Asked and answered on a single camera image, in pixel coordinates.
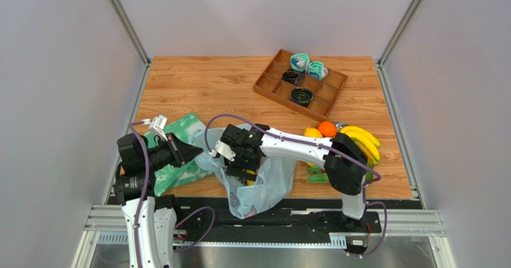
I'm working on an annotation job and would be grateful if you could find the green white folded cloth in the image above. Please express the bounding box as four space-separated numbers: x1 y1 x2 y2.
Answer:
145 113 213 197

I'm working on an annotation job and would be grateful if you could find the single yellow fake banana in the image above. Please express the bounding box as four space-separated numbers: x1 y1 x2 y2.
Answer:
246 170 257 186

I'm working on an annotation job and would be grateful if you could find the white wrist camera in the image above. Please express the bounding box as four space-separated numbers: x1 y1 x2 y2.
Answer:
208 140 236 162
142 114 168 141

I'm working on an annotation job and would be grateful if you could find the orange fake tangerine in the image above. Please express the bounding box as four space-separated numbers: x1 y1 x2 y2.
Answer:
317 121 338 137

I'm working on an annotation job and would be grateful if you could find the brown wooden compartment tray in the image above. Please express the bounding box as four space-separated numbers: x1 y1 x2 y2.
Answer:
253 49 348 122

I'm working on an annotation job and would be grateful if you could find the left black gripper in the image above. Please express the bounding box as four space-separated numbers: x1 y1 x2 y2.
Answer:
142 132 202 171

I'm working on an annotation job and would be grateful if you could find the translucent printed plastic bag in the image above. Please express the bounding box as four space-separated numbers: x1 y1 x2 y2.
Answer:
188 128 297 219

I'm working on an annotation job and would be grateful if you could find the aluminium frame rail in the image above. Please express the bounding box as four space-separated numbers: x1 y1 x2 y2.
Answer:
71 203 456 268

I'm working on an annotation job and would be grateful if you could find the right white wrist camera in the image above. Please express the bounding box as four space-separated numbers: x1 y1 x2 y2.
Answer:
208 140 236 162

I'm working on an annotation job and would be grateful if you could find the yellow fake lemon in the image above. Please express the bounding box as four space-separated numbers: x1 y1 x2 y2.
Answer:
303 128 323 138

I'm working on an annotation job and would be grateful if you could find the speckled round plate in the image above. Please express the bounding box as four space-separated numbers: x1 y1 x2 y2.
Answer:
333 122 349 132

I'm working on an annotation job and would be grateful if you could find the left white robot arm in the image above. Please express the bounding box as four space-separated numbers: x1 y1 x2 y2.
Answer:
113 133 203 267

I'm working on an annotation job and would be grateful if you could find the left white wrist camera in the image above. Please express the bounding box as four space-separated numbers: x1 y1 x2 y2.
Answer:
142 114 168 141

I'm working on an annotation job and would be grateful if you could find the pink fake dragon fruit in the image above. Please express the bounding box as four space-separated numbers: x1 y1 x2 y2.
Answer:
306 166 329 183

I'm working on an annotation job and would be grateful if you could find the teal white rolled sock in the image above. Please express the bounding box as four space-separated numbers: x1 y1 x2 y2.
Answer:
290 53 310 73
307 61 329 80

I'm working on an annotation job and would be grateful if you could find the yellow fake banana bunch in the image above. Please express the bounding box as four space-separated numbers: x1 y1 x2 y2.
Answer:
339 125 381 165

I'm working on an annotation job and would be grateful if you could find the red green fake mango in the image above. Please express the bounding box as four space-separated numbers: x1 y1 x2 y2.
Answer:
365 163 374 182

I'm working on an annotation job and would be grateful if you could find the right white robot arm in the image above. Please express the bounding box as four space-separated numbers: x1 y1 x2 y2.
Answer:
211 124 369 222

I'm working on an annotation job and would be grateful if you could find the black item in tray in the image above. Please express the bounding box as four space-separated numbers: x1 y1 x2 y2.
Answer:
281 70 305 86

